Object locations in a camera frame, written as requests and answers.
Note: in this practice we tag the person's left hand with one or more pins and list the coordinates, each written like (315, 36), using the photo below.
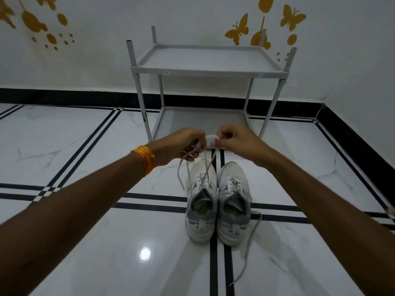
(179, 144)

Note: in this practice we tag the person's right hand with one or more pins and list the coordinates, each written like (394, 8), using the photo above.
(243, 141)

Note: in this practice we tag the white sneaker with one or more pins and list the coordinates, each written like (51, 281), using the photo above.
(233, 226)
(200, 228)

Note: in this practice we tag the grey two-tier shoe rack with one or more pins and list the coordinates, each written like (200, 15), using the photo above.
(203, 60)

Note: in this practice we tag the person's left forearm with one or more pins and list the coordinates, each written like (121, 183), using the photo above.
(61, 218)

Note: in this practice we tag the person's right forearm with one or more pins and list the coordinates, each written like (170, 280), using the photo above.
(324, 212)

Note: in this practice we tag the orange thread wristband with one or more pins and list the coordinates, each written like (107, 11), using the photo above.
(145, 158)

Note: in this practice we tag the yellow hanging butterfly wall sticker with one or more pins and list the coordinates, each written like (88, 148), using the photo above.
(255, 39)

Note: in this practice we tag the yellow oval wall sticker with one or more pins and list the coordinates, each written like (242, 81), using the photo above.
(292, 40)

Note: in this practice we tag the small yellow butterfly wall sticker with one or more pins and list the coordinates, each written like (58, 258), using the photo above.
(287, 15)
(243, 26)

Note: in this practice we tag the large yellow butterfly wall sticker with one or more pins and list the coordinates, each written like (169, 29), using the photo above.
(265, 4)

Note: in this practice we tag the cluster of yellow wall stickers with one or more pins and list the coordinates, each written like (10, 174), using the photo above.
(31, 21)

